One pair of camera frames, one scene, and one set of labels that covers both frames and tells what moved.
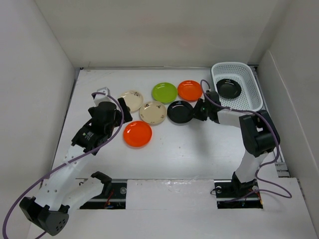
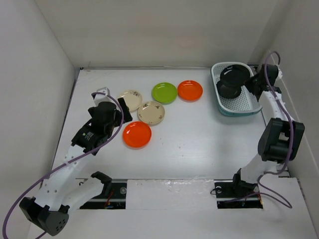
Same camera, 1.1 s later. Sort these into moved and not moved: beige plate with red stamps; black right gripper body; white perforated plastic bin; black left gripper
Moved: black right gripper body
Not moved: beige plate with red stamps; black left gripper; white perforated plastic bin
